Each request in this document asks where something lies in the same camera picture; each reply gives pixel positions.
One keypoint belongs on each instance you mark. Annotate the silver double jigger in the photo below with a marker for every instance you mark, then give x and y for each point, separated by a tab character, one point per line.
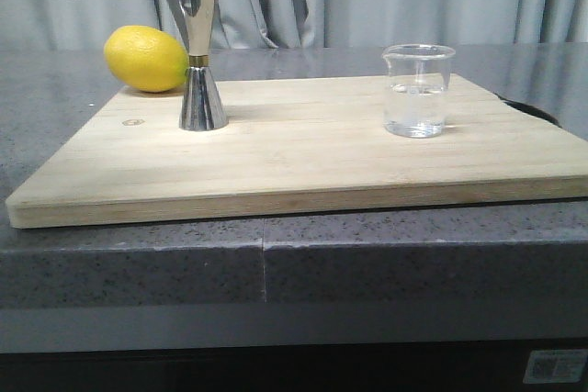
202	109

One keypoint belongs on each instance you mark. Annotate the clear glass beaker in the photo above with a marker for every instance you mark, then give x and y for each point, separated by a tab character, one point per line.
416	90

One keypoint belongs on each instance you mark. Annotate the wooden cutting board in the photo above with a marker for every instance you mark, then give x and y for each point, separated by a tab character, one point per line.
291	146

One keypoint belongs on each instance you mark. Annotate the white QR code label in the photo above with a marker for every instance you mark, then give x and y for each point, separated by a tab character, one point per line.
555	366

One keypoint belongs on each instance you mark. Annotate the grey curtain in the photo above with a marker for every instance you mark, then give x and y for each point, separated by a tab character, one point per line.
260	24

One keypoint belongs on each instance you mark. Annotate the yellow lemon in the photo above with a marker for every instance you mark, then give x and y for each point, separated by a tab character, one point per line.
146	58

